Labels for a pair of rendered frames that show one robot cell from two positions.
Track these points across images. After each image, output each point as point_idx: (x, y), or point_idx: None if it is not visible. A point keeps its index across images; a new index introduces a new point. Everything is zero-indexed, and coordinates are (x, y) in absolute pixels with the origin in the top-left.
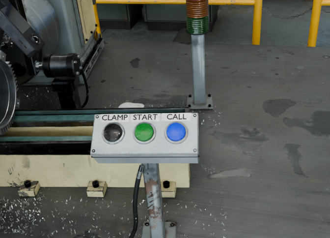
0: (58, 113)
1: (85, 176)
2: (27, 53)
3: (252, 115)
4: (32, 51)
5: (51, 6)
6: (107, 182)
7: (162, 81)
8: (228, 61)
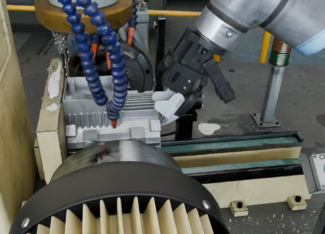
0: (187, 142)
1: (228, 199)
2: (227, 101)
3: (315, 129)
4: (231, 99)
5: (143, 38)
6: (245, 202)
7: (219, 101)
8: (261, 79)
